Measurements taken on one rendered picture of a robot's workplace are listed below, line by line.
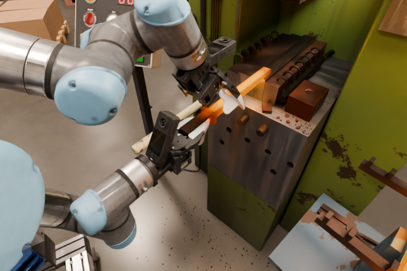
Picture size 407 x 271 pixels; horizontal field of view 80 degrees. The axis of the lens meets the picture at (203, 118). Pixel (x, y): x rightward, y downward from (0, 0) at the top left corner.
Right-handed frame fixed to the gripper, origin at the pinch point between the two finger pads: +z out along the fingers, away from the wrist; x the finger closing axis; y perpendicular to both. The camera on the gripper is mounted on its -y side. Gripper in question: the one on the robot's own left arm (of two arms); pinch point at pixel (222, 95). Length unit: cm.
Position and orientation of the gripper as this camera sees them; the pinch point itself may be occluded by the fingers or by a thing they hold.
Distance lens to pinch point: 67.1
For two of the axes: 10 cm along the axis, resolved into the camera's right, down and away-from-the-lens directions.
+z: 3.2, 4.0, 8.6
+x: 7.6, 4.3, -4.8
